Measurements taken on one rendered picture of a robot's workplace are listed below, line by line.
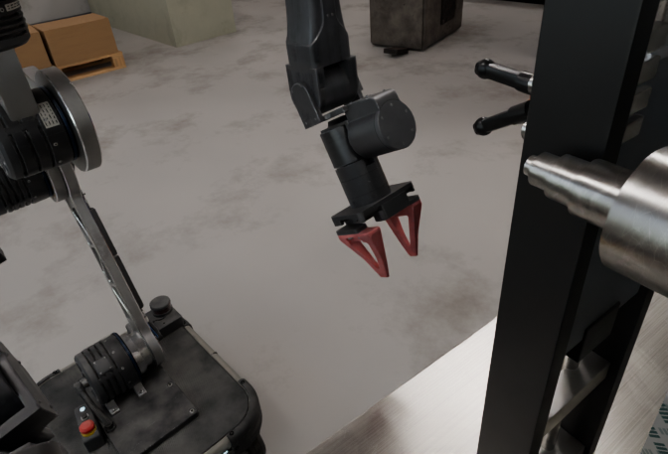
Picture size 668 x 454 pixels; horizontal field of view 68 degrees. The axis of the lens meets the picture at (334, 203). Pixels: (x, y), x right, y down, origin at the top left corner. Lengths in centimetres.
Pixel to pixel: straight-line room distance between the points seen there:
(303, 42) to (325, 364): 147
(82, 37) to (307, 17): 516
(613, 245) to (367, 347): 174
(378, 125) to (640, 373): 49
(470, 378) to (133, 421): 109
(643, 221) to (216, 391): 146
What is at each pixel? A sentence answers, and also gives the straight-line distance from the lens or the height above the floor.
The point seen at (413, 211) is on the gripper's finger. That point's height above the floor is 111.
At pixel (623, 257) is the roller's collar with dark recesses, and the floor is 133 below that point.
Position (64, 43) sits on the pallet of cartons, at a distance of 566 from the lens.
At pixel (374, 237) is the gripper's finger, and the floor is 111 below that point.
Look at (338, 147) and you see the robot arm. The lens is 62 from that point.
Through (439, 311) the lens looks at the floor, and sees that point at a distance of 210.
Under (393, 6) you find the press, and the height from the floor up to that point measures 42.
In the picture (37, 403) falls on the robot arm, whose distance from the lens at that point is 40.
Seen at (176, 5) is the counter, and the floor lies 44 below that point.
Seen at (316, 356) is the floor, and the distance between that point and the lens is 195.
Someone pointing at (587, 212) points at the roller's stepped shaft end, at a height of 133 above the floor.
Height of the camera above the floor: 148
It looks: 33 degrees down
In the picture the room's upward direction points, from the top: 5 degrees counter-clockwise
